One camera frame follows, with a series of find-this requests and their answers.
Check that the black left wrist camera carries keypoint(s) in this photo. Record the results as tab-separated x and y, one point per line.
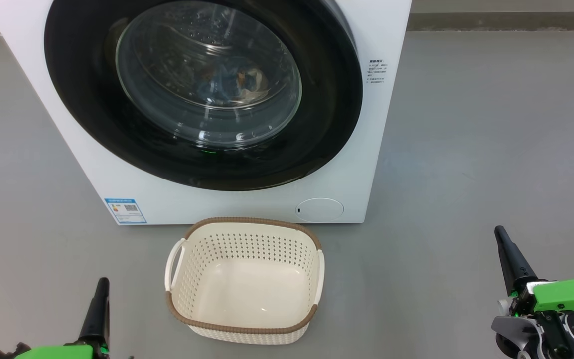
8	351

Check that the blue energy label sticker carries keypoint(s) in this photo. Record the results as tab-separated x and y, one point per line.
125	211

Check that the white front-load washing machine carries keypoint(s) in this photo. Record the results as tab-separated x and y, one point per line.
227	204

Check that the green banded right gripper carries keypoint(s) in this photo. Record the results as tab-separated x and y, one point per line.
566	296

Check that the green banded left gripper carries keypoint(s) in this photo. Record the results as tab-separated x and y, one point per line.
58	352

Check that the blue and orange clothes bundle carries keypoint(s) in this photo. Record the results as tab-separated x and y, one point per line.
237	82

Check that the cream perforated laundry basket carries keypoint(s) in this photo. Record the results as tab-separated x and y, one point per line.
247	294

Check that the dark round glass washer door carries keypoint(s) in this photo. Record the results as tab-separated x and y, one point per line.
82	99

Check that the round white filter cover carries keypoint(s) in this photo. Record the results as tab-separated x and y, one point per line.
320	210

